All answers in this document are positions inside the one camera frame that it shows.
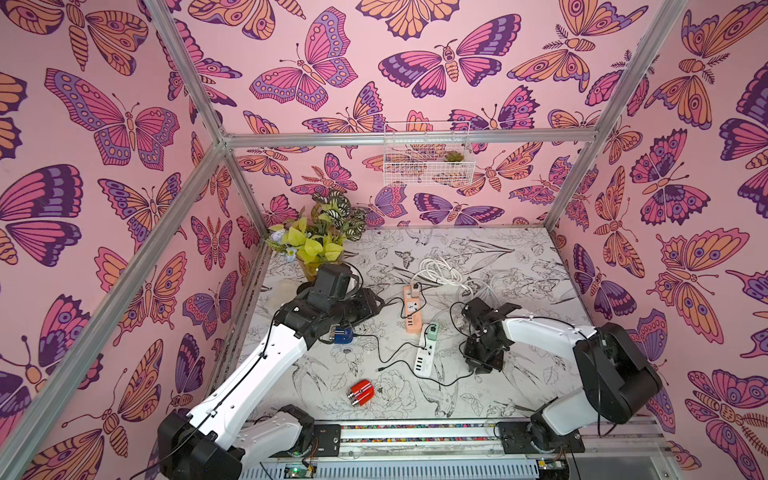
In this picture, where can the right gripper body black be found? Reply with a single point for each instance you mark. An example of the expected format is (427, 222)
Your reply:
(480, 346)

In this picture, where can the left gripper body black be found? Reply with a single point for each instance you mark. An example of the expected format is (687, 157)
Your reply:
(354, 310)

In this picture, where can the orange power strip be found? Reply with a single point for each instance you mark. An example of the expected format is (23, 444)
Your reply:
(412, 314)

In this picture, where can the white power strip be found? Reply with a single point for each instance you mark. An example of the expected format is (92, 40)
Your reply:
(425, 356)

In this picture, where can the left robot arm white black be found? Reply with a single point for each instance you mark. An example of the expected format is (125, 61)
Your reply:
(213, 440)

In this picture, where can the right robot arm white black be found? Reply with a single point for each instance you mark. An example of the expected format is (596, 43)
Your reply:
(616, 377)

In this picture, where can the amber glass vase with plants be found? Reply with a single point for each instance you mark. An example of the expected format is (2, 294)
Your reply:
(320, 236)

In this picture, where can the small green succulent plant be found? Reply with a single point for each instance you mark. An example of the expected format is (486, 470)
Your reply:
(454, 156)

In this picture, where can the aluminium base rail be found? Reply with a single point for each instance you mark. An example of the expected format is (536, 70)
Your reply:
(442, 449)

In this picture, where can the white wire wall basket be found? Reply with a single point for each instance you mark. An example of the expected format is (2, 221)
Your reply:
(416, 158)

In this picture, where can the aluminium cage frame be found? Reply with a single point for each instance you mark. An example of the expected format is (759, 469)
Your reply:
(35, 426)

